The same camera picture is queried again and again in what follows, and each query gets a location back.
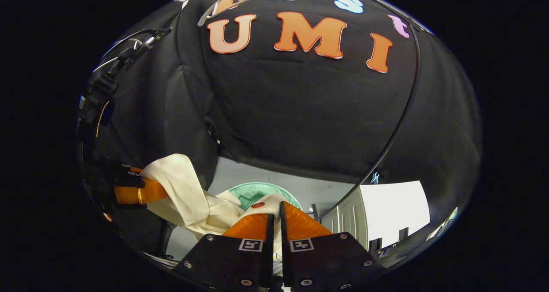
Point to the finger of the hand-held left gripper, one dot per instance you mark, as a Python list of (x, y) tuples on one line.
[(137, 193)]

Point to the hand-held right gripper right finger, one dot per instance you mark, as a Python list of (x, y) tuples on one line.
[(284, 257)]

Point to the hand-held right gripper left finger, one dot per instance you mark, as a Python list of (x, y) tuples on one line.
[(270, 257)]

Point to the cream button shirt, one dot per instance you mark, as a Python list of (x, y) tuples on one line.
[(180, 189)]

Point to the empty white plastic hanger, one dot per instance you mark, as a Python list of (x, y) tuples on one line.
[(206, 14)]

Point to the small blue tie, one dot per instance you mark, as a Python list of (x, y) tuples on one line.
[(375, 178)]

